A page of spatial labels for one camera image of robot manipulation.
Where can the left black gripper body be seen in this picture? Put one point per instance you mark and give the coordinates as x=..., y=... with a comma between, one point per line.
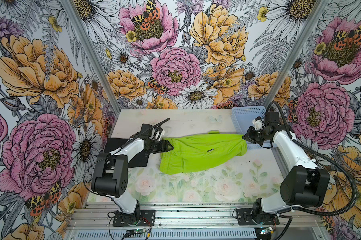
x=157, y=146

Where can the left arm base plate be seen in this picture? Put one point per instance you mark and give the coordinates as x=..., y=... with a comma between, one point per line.
x=142, y=218

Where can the aluminium rail frame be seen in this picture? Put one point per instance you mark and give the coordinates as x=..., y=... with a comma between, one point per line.
x=167, y=215

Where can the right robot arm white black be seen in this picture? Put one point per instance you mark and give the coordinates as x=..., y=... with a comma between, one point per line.
x=304, y=185

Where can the black garment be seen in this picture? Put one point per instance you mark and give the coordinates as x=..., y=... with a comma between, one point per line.
x=137, y=156

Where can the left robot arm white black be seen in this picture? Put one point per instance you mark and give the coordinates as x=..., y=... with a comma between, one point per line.
x=110, y=175

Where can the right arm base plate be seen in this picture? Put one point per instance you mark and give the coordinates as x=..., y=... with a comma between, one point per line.
x=246, y=217

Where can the left aluminium corner post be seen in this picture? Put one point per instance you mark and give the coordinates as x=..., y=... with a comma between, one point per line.
x=85, y=40

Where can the light blue plastic basket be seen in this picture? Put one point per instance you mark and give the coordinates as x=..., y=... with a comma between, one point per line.
x=242, y=118

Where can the lime green towel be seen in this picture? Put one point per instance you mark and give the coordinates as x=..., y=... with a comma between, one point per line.
x=201, y=152

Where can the white vented cable duct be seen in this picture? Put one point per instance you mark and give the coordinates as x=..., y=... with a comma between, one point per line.
x=170, y=234

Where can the aluminium corner post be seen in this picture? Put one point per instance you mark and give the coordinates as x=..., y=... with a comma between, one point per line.
x=312, y=21
x=85, y=40

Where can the right aluminium corner post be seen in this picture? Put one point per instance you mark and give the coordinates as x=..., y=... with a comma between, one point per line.
x=312, y=21

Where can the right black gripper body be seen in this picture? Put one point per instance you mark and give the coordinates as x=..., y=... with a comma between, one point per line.
x=258, y=136

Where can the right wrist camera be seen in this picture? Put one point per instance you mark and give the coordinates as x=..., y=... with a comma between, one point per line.
x=258, y=123

